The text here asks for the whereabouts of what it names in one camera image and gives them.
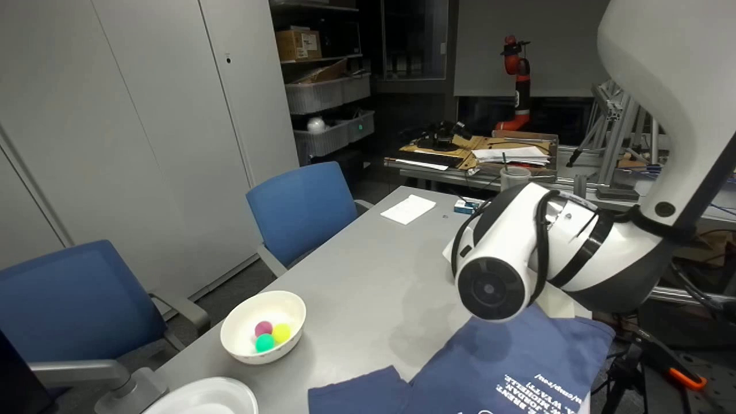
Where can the pink ball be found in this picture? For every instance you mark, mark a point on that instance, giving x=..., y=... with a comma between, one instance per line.
x=263, y=328

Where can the grey storage bin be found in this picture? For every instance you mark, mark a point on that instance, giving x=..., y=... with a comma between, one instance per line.
x=336, y=136
x=325, y=94

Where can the black tripod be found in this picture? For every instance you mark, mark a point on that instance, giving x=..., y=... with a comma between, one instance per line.
x=624, y=375

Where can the small blue box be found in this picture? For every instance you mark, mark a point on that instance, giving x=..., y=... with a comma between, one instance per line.
x=466, y=206

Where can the white paper sheet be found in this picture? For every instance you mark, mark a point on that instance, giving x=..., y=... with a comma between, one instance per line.
x=408, y=207

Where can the white plate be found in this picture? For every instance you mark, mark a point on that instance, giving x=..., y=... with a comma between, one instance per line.
x=207, y=397

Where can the white bowl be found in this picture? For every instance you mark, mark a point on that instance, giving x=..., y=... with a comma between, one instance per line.
x=291, y=308

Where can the yellow ball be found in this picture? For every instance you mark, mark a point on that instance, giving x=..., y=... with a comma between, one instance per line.
x=284, y=332

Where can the grey workbench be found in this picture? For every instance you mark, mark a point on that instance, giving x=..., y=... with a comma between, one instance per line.
x=474, y=179

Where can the green ball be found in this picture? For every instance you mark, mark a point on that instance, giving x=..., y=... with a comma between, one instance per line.
x=266, y=344

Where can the blue shirt with white print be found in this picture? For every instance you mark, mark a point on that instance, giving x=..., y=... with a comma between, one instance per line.
x=520, y=359

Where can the grey metal cabinet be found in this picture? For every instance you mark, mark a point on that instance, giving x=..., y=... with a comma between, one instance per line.
x=130, y=130

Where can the dark metal shelf unit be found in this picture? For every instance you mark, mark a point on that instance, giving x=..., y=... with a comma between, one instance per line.
x=405, y=48

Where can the blue office chair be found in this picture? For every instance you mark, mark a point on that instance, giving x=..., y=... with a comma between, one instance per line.
x=302, y=207
x=76, y=303

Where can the white round object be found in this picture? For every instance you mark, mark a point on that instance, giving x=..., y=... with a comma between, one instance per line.
x=315, y=125

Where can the cardboard box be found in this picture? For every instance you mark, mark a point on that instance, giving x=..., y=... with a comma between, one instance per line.
x=297, y=45

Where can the stack of white papers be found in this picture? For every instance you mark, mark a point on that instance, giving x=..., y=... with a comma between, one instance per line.
x=511, y=155

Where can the red black device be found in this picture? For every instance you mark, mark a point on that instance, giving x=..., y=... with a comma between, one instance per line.
x=520, y=73

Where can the orange black clamp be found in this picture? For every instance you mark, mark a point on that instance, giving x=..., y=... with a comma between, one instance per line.
x=685, y=378

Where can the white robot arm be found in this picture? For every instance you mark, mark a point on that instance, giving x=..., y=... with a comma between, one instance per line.
x=675, y=78

